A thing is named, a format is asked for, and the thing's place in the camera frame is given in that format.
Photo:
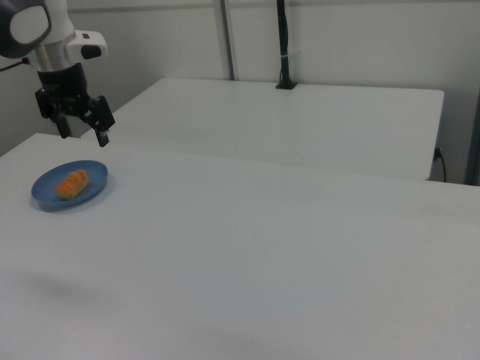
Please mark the black camera stand pole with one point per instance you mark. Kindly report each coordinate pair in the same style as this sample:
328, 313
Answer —
284, 37

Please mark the orange bread roll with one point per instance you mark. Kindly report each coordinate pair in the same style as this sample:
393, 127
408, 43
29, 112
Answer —
73, 183

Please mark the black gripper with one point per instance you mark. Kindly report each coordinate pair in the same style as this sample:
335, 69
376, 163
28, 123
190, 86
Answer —
63, 84

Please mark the grey partition end post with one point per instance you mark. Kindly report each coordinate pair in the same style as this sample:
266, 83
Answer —
473, 93

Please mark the blue round plate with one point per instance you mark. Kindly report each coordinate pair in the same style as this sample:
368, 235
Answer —
48, 191

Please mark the grey partition frame post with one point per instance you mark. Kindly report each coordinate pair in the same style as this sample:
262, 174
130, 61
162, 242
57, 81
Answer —
227, 37

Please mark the white adjacent table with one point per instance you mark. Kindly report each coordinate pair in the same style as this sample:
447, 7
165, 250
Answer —
300, 123

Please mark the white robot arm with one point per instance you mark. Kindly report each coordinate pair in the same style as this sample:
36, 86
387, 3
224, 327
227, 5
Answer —
56, 22

